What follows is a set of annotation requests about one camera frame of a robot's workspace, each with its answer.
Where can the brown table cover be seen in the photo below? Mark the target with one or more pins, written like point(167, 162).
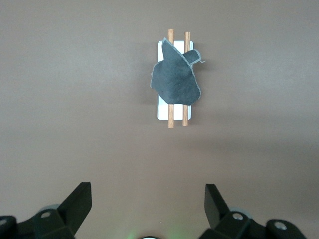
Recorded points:
point(74, 99)

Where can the wooden chopstick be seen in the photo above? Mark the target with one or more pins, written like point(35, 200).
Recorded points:
point(185, 115)
point(171, 117)

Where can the left wooden chopstick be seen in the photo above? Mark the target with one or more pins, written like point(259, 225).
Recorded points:
point(185, 115)

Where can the dark grey towel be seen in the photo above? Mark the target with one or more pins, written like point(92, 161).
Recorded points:
point(174, 79)

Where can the right wooden chopstick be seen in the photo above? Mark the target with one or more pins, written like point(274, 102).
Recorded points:
point(171, 117)

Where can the white rack base tray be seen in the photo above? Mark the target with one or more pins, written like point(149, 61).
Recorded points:
point(178, 112)

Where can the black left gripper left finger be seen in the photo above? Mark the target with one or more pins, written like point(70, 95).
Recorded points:
point(69, 211)

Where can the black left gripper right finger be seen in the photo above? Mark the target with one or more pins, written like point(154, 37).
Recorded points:
point(224, 214)

